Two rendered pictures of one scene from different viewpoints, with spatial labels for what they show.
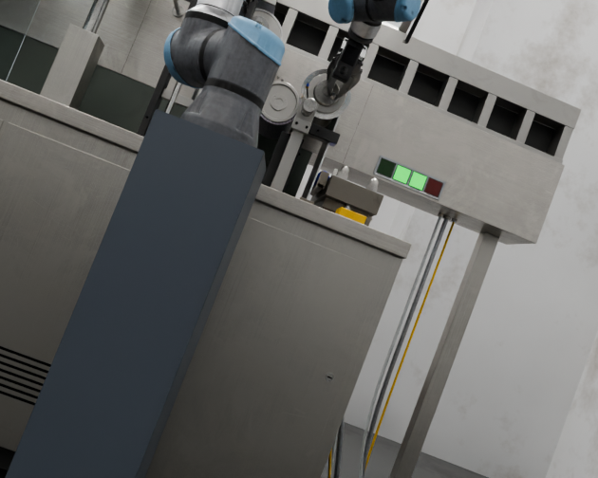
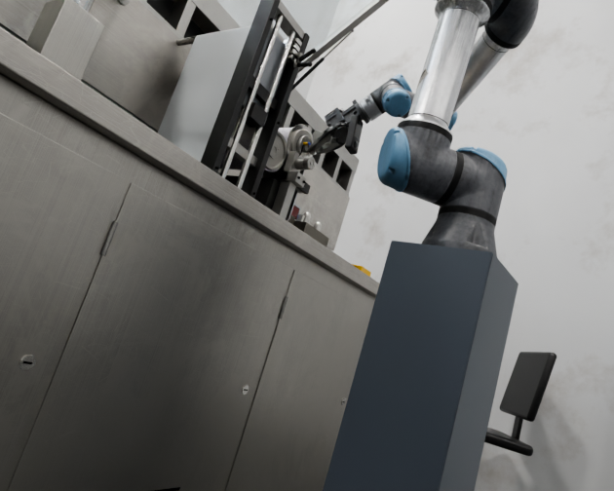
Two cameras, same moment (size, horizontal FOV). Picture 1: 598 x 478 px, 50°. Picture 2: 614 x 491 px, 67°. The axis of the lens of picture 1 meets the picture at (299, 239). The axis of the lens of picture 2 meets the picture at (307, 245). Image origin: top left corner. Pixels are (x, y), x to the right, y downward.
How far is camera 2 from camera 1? 1.37 m
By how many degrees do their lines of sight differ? 50
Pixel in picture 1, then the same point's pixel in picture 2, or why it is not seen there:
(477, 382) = not seen: hidden behind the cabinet
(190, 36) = (437, 152)
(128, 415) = not seen: outside the picture
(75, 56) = (74, 48)
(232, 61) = (496, 197)
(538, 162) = (340, 195)
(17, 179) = (139, 266)
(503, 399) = not seen: hidden behind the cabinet
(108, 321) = (456, 468)
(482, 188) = (316, 212)
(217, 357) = (290, 414)
